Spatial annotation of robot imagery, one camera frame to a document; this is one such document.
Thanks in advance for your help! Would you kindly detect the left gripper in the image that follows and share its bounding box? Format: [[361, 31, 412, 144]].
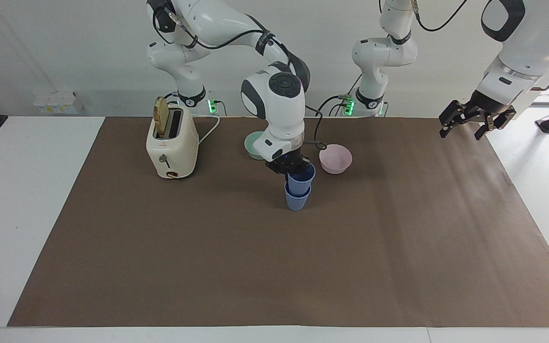
[[438, 90, 518, 141]]

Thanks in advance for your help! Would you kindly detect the toast slice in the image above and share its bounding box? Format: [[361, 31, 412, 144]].
[[154, 97, 170, 139]]

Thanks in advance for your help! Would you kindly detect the pink bowl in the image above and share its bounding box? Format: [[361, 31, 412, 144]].
[[319, 144, 353, 175]]

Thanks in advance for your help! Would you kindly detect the white toaster cable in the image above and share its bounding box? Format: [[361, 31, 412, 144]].
[[197, 115, 221, 145]]

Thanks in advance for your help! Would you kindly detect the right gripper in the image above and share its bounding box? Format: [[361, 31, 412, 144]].
[[265, 149, 314, 184]]

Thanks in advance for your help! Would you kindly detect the light green bowl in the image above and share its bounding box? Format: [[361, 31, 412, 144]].
[[244, 131, 271, 161]]

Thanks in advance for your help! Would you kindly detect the blue plastic cup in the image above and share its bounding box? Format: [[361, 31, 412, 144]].
[[286, 163, 316, 197], [284, 183, 312, 212]]

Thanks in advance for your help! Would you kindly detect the white wall socket box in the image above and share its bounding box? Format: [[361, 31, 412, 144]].
[[33, 91, 85, 115]]

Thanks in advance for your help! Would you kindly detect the cream toaster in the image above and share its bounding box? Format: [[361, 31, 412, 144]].
[[146, 104, 200, 180]]

